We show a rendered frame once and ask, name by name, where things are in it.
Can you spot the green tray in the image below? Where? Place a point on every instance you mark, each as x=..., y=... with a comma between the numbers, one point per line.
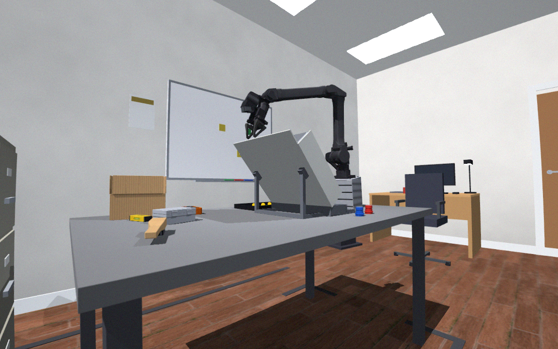
x=248, y=206

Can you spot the yellow spirit level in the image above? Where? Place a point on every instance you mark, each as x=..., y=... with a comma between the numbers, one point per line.
x=140, y=218

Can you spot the open brown cardboard box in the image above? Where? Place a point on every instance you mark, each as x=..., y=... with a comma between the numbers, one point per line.
x=134, y=194

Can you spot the orange digital multimeter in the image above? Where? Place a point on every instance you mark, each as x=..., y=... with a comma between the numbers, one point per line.
x=198, y=210

